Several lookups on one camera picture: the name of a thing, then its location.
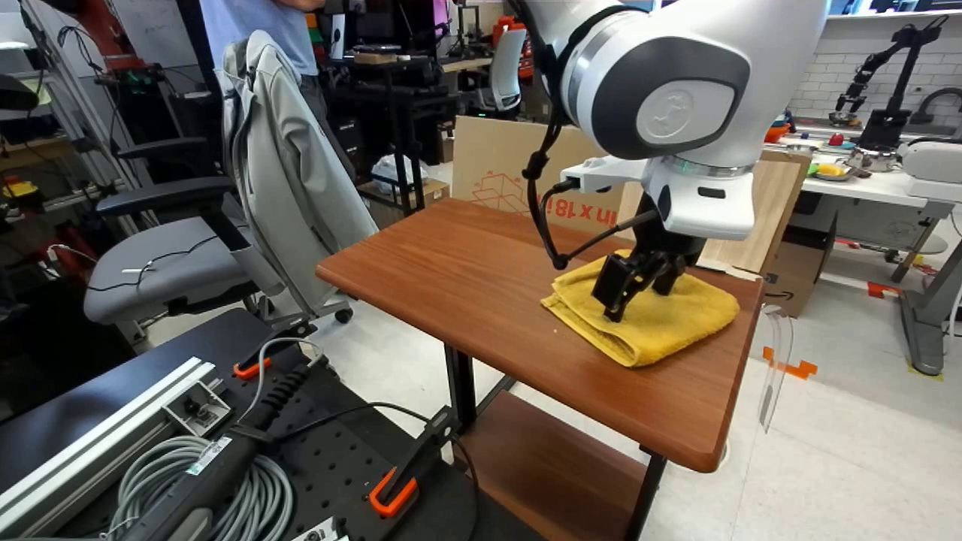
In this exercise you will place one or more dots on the small yellow green object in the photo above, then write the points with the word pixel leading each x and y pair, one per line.
pixel 830 171

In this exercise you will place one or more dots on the grey office chair with armrests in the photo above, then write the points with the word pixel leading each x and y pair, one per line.
pixel 168 261

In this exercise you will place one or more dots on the wooden table with black frame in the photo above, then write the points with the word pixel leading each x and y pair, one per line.
pixel 471 282

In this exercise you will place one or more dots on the white desk with grey legs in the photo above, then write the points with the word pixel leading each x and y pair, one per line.
pixel 872 184

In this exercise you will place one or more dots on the long aluminium rail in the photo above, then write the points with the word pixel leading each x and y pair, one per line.
pixel 100 426

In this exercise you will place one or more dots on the yellow cloth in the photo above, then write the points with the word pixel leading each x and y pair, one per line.
pixel 672 326

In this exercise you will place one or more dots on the person in blue shirt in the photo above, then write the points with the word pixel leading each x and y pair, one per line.
pixel 260 32

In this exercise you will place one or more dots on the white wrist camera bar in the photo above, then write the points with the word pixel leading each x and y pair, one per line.
pixel 602 173

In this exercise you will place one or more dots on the metal rail bracket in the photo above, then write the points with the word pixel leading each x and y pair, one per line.
pixel 318 531
pixel 200 405

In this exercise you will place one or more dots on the light grey swivel chair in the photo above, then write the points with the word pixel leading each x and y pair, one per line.
pixel 510 71

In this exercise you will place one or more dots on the brown cardboard box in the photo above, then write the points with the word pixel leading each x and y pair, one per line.
pixel 798 271

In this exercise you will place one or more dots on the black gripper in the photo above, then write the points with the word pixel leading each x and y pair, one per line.
pixel 664 250

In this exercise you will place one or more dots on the orange and black clamp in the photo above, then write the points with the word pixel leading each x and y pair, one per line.
pixel 380 497
pixel 251 369

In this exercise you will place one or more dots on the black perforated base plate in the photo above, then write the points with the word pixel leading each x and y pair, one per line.
pixel 100 372

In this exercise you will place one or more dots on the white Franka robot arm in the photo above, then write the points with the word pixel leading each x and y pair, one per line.
pixel 691 71

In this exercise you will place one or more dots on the black workbench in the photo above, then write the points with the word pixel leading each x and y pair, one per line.
pixel 402 75

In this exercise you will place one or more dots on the orange floor tape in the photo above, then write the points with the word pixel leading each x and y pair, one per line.
pixel 800 369

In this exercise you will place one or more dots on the black robot arm on desk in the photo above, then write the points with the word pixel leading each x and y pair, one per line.
pixel 888 124

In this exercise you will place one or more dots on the grey jacket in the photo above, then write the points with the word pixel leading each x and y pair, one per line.
pixel 289 181

